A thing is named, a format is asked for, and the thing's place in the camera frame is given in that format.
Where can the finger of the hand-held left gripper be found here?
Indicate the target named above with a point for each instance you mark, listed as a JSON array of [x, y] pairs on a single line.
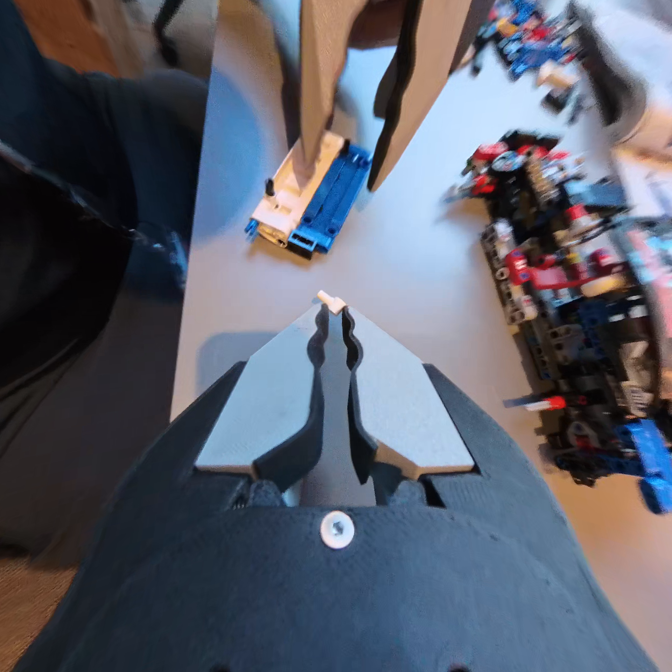
[[425, 78], [317, 78]]

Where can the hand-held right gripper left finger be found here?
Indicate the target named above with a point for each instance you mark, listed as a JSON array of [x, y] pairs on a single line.
[[267, 409]]

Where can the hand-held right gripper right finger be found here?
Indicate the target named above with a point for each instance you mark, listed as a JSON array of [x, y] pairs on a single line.
[[404, 409]]

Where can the small white brick connector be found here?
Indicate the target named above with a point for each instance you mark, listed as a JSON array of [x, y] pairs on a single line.
[[332, 302]]

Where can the blue and white brick panel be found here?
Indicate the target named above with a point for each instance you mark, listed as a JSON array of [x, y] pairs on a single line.
[[325, 210]]

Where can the partly built brick car model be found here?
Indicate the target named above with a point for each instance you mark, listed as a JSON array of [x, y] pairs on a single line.
[[551, 315]]

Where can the pile of loose bricks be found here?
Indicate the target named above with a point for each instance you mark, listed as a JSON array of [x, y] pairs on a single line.
[[530, 42]]

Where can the person's dark clothing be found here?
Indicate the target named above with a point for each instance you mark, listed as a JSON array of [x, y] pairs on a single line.
[[78, 210]]

